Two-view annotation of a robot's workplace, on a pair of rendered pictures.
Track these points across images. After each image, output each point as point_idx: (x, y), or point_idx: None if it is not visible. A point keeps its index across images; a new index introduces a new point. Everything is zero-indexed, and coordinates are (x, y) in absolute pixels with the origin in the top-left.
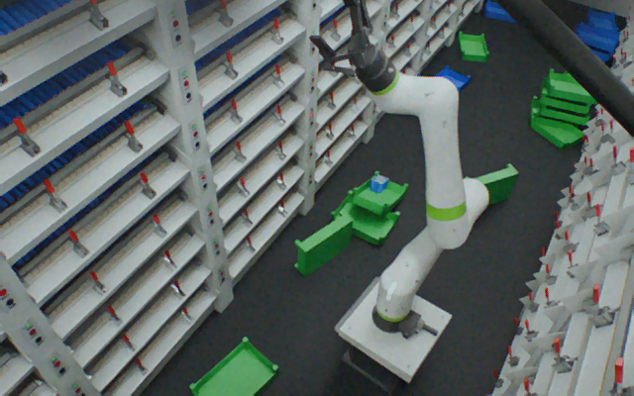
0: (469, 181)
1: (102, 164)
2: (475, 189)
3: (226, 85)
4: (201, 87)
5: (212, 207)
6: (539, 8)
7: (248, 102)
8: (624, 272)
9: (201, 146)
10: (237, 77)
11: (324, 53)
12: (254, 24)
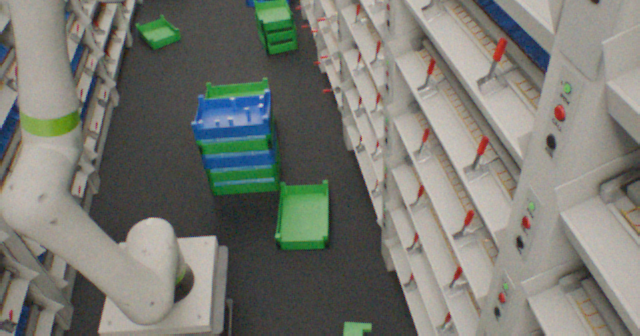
0: (28, 182)
1: None
2: (15, 177)
3: (418, 8)
4: None
5: (388, 127)
6: None
7: (453, 114)
8: None
9: (390, 33)
10: (426, 20)
11: None
12: (537, 43)
